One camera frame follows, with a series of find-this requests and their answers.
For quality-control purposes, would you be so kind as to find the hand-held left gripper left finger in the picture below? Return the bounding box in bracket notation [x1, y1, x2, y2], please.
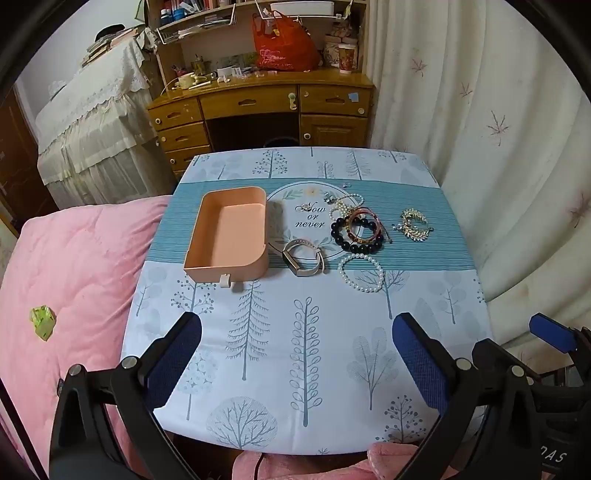
[48, 311, 204, 480]

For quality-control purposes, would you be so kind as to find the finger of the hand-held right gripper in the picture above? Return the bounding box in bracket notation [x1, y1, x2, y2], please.
[529, 312, 591, 356]
[471, 338, 539, 377]

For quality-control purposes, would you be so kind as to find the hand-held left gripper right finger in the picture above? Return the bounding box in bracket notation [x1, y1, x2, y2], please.
[392, 311, 543, 480]

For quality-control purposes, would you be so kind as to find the pink plastic box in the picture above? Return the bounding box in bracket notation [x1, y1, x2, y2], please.
[183, 185, 270, 291]

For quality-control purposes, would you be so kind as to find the gold leaf bracelet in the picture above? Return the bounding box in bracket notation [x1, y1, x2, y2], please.
[392, 209, 436, 243]

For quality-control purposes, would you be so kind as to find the smartwatch with pink band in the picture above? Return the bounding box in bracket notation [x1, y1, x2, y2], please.
[281, 237, 327, 277]

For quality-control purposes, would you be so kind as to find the black bead bracelet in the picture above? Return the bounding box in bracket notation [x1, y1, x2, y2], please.
[331, 217, 385, 256]

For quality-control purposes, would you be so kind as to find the cream pearl strand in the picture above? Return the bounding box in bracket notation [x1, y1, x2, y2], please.
[329, 194, 365, 223]

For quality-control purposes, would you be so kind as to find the tree print tablecloth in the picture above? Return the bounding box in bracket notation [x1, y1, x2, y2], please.
[121, 147, 488, 455]

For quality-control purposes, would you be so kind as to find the green crumpled wrapper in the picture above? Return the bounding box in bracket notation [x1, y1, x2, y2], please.
[30, 305, 57, 343]

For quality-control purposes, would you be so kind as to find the pink fleece garment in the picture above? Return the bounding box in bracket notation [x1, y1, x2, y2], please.
[231, 442, 419, 480]

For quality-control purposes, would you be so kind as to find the pink quilt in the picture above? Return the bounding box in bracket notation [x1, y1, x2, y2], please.
[0, 195, 174, 480]

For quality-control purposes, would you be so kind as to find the white leaf print curtain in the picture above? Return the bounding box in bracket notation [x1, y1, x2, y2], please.
[364, 0, 591, 365]

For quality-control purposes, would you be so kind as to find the lace covered furniture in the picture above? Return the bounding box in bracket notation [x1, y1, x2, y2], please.
[36, 28, 163, 209]

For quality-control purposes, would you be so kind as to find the dark wooden door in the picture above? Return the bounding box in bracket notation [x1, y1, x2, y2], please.
[0, 87, 57, 234]

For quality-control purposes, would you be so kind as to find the wooden desk with hutch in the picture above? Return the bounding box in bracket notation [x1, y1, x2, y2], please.
[145, 0, 376, 183]

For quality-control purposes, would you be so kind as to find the printed paper cup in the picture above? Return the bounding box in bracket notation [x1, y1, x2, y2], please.
[338, 44, 359, 75]

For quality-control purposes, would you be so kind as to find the stack of books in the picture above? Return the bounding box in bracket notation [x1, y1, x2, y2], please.
[82, 27, 141, 66]

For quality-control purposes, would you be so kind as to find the red plastic bag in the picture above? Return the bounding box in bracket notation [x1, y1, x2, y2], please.
[252, 11, 323, 73]

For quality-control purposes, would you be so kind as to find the white pearl bracelet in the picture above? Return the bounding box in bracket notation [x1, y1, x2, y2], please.
[337, 253, 386, 294]

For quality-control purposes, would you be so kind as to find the red string bracelet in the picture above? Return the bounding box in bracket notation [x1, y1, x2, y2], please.
[346, 208, 394, 244]

